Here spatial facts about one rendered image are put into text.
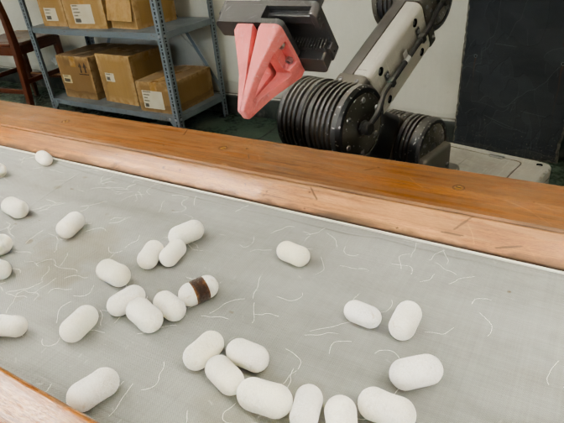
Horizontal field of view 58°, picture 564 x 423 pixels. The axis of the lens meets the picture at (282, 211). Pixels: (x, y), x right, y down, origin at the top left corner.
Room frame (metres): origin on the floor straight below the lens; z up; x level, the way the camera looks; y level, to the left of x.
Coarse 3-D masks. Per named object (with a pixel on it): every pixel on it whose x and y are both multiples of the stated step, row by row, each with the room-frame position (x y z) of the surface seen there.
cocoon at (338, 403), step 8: (328, 400) 0.21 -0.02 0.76; (336, 400) 0.21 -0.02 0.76; (344, 400) 0.21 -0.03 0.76; (328, 408) 0.21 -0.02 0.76; (336, 408) 0.20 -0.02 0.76; (344, 408) 0.20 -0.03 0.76; (352, 408) 0.21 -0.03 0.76; (328, 416) 0.20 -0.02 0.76; (336, 416) 0.20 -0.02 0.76; (344, 416) 0.20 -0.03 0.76; (352, 416) 0.20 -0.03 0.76
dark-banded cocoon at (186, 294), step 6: (204, 276) 0.35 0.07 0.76; (210, 276) 0.35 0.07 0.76; (210, 282) 0.34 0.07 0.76; (216, 282) 0.35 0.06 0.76; (180, 288) 0.34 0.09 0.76; (186, 288) 0.34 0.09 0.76; (192, 288) 0.34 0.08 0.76; (210, 288) 0.34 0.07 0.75; (216, 288) 0.34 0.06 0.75; (180, 294) 0.33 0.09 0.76; (186, 294) 0.33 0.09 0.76; (192, 294) 0.33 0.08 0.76; (186, 300) 0.33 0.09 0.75; (192, 300) 0.33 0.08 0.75
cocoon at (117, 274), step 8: (104, 264) 0.38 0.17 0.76; (112, 264) 0.38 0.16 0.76; (120, 264) 0.38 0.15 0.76; (96, 272) 0.38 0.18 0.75; (104, 272) 0.38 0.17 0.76; (112, 272) 0.37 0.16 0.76; (120, 272) 0.37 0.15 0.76; (128, 272) 0.38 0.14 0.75; (104, 280) 0.38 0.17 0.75; (112, 280) 0.37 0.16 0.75; (120, 280) 0.37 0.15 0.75; (128, 280) 0.37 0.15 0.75
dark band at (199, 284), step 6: (192, 282) 0.34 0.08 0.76; (198, 282) 0.34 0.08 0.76; (204, 282) 0.34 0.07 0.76; (198, 288) 0.34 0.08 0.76; (204, 288) 0.34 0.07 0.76; (198, 294) 0.33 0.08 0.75; (204, 294) 0.34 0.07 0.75; (210, 294) 0.34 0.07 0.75; (198, 300) 0.33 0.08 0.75; (204, 300) 0.34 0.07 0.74
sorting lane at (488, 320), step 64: (0, 192) 0.60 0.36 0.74; (64, 192) 0.58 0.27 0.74; (128, 192) 0.56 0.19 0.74; (192, 192) 0.55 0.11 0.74; (0, 256) 0.45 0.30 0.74; (64, 256) 0.43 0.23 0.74; (128, 256) 0.42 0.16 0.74; (192, 256) 0.41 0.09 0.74; (256, 256) 0.40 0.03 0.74; (320, 256) 0.39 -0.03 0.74; (384, 256) 0.38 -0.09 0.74; (448, 256) 0.37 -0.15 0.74; (64, 320) 0.33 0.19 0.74; (128, 320) 0.33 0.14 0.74; (192, 320) 0.32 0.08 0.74; (256, 320) 0.31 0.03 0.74; (320, 320) 0.30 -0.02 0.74; (384, 320) 0.30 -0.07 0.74; (448, 320) 0.29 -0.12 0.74; (512, 320) 0.28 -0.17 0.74; (64, 384) 0.26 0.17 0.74; (128, 384) 0.26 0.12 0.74; (192, 384) 0.25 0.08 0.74; (320, 384) 0.24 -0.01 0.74; (384, 384) 0.24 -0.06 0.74; (448, 384) 0.23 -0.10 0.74; (512, 384) 0.23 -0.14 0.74
